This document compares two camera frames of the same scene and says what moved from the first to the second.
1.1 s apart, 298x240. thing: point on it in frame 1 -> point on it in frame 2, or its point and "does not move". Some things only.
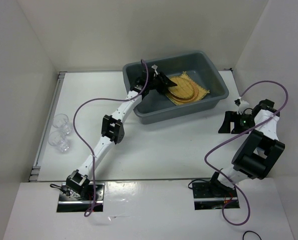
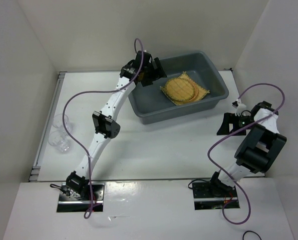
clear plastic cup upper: [61, 121] does not move
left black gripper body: [153, 84] -> [150, 74]
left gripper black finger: [164, 83] -> [158, 66]
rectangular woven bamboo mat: [202, 91] does not move
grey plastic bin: [155, 107] does not move
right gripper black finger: [230, 116] does not move
